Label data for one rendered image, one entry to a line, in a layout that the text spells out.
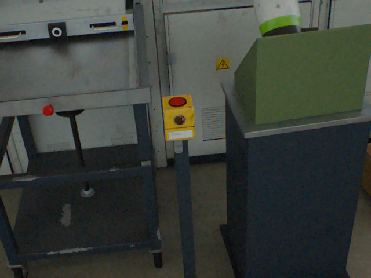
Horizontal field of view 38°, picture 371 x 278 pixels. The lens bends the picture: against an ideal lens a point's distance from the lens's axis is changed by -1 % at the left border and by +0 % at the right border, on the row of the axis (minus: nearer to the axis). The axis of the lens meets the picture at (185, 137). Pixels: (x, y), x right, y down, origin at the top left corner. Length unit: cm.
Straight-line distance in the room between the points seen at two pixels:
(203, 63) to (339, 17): 61
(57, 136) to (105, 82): 92
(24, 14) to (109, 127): 77
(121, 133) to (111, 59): 78
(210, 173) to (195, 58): 59
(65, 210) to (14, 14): 80
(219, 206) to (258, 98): 97
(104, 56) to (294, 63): 66
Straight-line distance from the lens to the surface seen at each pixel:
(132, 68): 176
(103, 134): 256
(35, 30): 201
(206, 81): 242
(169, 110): 143
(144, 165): 185
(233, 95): 177
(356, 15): 246
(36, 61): 191
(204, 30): 231
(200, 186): 256
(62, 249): 213
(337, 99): 169
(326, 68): 161
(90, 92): 166
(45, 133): 258
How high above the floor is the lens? 166
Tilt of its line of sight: 35 degrees down
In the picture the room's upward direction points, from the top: 4 degrees counter-clockwise
